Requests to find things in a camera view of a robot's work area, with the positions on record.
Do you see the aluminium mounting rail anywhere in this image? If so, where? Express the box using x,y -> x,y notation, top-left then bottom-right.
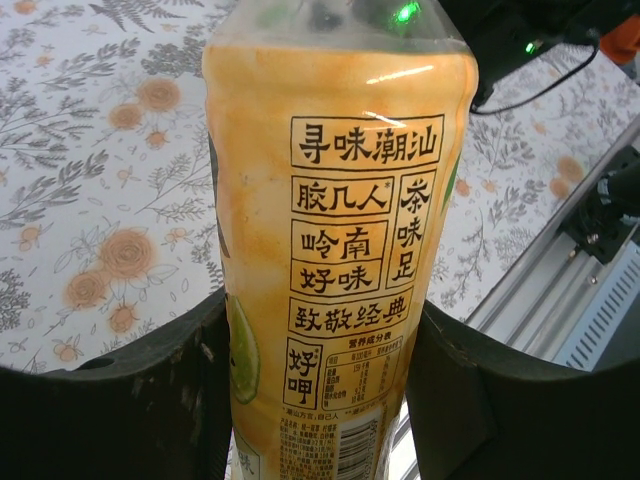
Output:
462,114 -> 640,374

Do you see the floral tablecloth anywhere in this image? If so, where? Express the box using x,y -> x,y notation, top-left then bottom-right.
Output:
0,0 -> 640,376

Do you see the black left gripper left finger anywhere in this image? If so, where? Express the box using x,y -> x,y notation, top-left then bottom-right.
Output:
0,287 -> 236,480

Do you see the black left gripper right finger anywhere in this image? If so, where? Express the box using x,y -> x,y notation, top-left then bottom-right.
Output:
404,298 -> 640,480

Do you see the yellow label tea bottle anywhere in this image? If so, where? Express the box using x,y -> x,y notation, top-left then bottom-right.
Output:
201,0 -> 482,480

